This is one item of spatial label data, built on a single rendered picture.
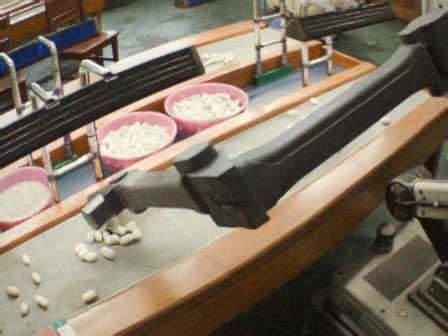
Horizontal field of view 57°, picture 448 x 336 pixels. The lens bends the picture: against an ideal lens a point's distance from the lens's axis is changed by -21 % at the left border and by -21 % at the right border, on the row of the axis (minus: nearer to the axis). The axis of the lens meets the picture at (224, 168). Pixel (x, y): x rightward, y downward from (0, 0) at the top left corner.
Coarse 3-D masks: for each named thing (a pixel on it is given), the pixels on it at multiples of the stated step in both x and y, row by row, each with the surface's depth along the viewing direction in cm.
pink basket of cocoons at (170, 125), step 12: (120, 120) 155; (144, 120) 157; (156, 120) 156; (168, 120) 152; (96, 132) 148; (168, 132) 152; (168, 144) 141; (108, 156) 136; (132, 156) 135; (144, 156) 136; (108, 168) 144; (120, 168) 139
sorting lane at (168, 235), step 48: (336, 96) 169; (240, 144) 143; (288, 192) 125; (48, 240) 111; (96, 240) 111; (144, 240) 112; (192, 240) 112; (0, 288) 95; (48, 288) 97; (96, 288) 98
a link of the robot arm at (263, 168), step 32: (416, 32) 54; (384, 64) 58; (416, 64) 54; (352, 96) 55; (384, 96) 55; (320, 128) 55; (352, 128) 55; (224, 160) 58; (256, 160) 55; (288, 160) 55; (320, 160) 55; (224, 192) 56; (256, 192) 55; (256, 224) 56
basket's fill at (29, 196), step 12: (12, 192) 129; (24, 192) 129; (36, 192) 129; (48, 192) 130; (0, 204) 124; (12, 204) 124; (24, 204) 124; (36, 204) 124; (0, 216) 120; (12, 216) 120; (24, 216) 120
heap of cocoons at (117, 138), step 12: (120, 132) 152; (132, 132) 151; (144, 132) 151; (156, 132) 151; (108, 144) 148; (120, 144) 146; (132, 144) 146; (144, 144) 147; (156, 144) 146; (120, 156) 140
